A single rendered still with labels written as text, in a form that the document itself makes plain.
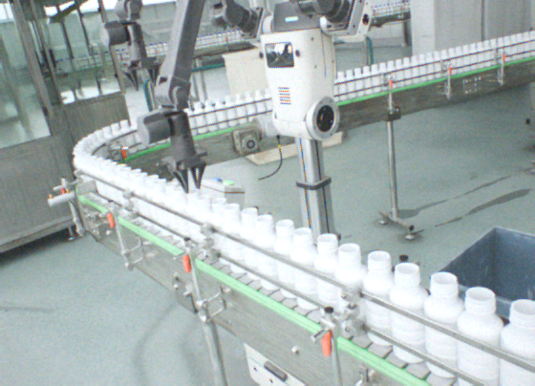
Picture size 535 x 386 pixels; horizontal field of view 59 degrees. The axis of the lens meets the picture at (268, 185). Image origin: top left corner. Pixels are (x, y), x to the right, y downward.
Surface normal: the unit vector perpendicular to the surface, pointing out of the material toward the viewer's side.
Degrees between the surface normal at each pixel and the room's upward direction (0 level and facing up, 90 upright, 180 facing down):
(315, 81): 101
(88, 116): 90
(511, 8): 90
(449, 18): 90
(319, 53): 90
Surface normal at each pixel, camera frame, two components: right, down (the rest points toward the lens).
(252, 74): 0.38, 0.26
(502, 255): -0.75, 0.33
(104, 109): 0.65, 0.18
